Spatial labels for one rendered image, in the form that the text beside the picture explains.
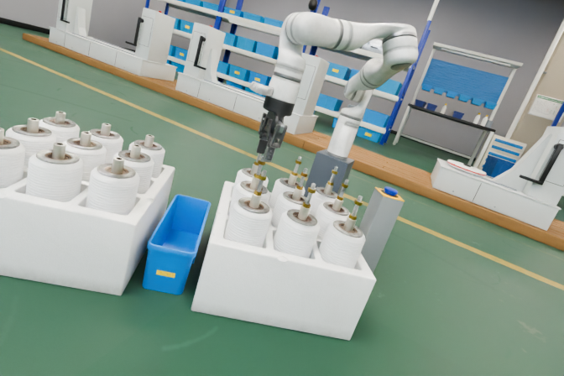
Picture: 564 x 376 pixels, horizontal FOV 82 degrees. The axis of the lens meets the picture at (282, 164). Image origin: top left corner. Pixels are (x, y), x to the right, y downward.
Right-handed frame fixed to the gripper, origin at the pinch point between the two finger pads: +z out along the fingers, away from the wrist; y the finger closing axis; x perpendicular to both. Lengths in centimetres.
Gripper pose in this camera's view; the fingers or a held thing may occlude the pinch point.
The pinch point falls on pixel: (264, 152)
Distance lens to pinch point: 83.9
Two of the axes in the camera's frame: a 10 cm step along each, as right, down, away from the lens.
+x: -9.0, -1.8, -3.9
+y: -3.1, -3.4, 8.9
